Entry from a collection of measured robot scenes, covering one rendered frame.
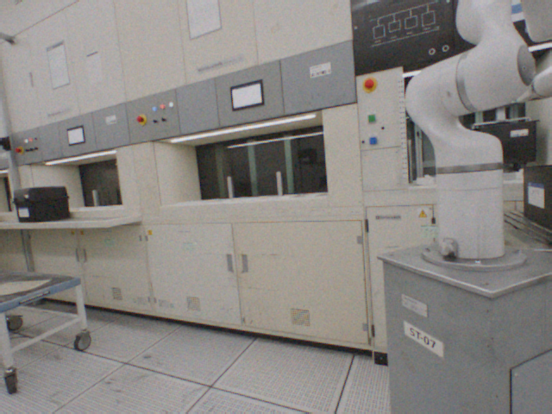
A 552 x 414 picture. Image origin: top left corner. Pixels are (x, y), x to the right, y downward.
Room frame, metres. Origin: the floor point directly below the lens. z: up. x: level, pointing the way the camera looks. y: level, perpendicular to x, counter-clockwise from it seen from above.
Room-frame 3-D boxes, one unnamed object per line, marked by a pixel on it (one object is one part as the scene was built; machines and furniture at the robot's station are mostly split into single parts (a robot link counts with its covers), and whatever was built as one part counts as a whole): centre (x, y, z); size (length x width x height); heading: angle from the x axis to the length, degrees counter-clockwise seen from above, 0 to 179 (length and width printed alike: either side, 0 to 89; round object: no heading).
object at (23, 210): (2.27, 1.86, 0.93); 0.30 x 0.28 x 0.26; 62
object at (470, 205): (0.62, -0.40, 0.85); 0.19 x 0.19 x 0.18
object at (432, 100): (0.64, -0.38, 1.07); 0.19 x 0.12 x 0.24; 30
